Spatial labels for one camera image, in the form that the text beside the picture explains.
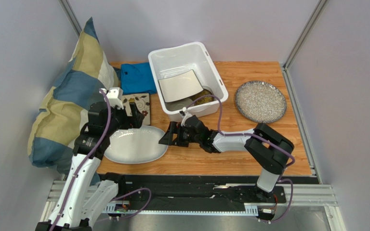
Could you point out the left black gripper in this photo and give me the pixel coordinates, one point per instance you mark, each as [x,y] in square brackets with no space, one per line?
[130,122]

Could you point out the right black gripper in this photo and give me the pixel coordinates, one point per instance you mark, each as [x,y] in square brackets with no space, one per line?
[177,133]

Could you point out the large white oval plate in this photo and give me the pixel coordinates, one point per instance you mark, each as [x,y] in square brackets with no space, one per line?
[136,145]

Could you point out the grey speckled saucer plate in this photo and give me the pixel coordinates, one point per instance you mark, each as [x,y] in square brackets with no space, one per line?
[178,105]

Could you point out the white rectangular plate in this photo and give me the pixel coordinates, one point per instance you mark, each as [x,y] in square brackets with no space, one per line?
[180,86]

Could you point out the yellow patterned round plate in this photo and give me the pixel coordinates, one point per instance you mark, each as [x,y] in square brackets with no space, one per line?
[202,97]

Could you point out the white plastic bin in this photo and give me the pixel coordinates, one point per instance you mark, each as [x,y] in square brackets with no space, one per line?
[169,62]

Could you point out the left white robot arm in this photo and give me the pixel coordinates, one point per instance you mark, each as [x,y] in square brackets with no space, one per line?
[73,212]

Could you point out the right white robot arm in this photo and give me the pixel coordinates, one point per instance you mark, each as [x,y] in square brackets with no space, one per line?
[269,148]

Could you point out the floral square plate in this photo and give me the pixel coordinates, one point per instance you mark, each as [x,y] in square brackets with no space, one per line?
[142,101]

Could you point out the folded blue cloth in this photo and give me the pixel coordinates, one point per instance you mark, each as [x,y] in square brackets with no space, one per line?
[137,78]

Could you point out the blue and cream pillow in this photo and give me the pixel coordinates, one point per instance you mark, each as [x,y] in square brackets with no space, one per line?
[64,109]

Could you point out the speckled round ceramic plate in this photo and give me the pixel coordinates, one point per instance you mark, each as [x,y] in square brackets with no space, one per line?
[260,102]

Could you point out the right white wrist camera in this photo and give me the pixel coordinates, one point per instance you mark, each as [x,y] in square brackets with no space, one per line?
[185,114]

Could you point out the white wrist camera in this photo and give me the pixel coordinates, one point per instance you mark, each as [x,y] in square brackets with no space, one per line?
[185,114]
[113,96]

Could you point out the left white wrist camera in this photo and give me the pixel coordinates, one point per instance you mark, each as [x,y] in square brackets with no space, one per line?
[113,96]

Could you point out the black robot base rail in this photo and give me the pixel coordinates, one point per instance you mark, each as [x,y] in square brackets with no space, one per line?
[197,193]

